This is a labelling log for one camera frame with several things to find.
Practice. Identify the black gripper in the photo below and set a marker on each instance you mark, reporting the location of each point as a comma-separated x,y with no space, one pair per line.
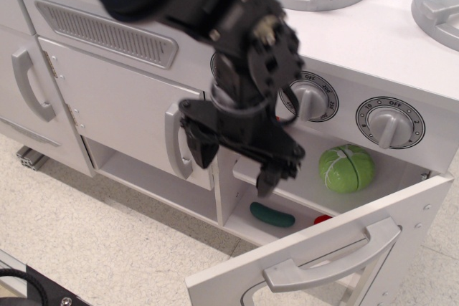
256,135

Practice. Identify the white oven door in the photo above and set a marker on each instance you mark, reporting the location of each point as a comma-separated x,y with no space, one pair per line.
374,244

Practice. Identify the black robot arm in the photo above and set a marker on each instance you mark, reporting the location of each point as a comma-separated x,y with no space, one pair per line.
256,56

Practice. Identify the green toy cucumber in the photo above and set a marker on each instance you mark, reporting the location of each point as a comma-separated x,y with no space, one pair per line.
271,216

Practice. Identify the grey middle control knob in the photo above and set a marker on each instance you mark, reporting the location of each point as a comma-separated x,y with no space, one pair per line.
317,99

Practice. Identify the grey control knob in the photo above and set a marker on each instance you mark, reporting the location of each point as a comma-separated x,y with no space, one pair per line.
317,99
390,123
213,68

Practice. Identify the red toy bell pepper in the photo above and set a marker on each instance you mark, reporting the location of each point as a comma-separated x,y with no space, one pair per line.
321,218

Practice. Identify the grey left control knob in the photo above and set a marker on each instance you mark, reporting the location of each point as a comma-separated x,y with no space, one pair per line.
213,68

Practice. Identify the white cabinet door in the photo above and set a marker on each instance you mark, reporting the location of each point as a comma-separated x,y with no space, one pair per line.
125,110

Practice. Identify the green toy cabbage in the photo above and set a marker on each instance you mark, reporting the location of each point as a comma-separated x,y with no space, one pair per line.
346,168

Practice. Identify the white toy kitchen unit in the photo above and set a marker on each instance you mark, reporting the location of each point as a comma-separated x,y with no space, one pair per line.
371,49

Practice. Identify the grey right control knob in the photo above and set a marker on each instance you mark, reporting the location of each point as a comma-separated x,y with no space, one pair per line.
390,123

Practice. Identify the white left fridge door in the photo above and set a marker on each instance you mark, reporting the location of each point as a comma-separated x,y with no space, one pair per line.
57,139

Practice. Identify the silver vent grille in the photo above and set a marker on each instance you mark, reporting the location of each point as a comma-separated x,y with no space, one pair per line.
107,34

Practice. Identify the silver cabinet door handle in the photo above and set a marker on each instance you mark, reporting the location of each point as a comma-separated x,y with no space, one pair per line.
172,124

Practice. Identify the aluminium frame rail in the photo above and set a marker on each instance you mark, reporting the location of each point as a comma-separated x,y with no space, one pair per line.
30,158

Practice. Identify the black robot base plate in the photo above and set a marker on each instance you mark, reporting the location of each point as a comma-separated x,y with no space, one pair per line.
29,287

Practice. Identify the silver fridge door handle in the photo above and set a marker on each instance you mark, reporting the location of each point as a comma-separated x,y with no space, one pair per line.
21,64

